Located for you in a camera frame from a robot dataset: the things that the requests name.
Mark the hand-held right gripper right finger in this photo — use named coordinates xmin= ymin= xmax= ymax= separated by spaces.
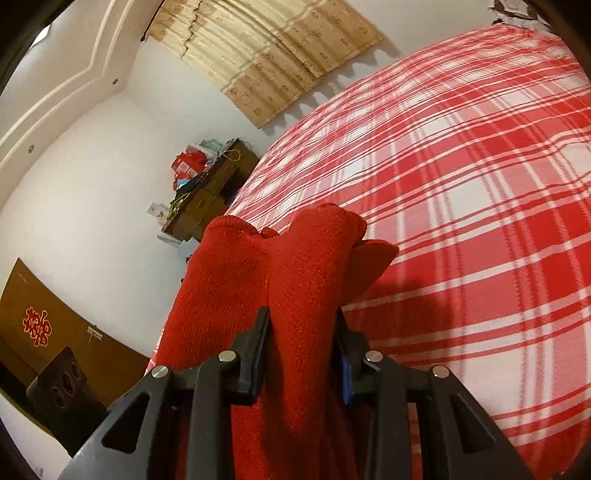
xmin=333 ymin=308 xmax=532 ymax=480

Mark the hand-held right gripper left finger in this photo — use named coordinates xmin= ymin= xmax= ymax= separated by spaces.
xmin=58 ymin=307 xmax=271 ymax=480

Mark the red knit sweater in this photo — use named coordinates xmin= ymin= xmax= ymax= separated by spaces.
xmin=148 ymin=203 xmax=400 ymax=480

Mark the brown wooden dresser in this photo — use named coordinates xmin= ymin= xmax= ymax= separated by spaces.
xmin=161 ymin=138 xmax=260 ymax=243

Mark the brown wooden door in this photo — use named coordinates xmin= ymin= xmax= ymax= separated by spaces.
xmin=0 ymin=258 xmax=153 ymax=435

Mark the black speaker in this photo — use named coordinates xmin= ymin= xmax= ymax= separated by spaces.
xmin=25 ymin=347 xmax=109 ymax=455

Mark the red gift bag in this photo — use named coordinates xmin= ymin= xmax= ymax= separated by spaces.
xmin=172 ymin=152 xmax=207 ymax=181

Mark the red paper door decoration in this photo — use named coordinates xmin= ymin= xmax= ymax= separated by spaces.
xmin=22 ymin=307 xmax=51 ymax=348

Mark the red plaid bedspread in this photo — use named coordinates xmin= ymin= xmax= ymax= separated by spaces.
xmin=228 ymin=23 xmax=591 ymax=480

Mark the beige patterned curtain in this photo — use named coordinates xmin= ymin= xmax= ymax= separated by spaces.
xmin=145 ymin=0 xmax=386 ymax=129

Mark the black and white printed pillow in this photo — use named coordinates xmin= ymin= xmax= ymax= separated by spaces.
xmin=489 ymin=0 xmax=550 ymax=26

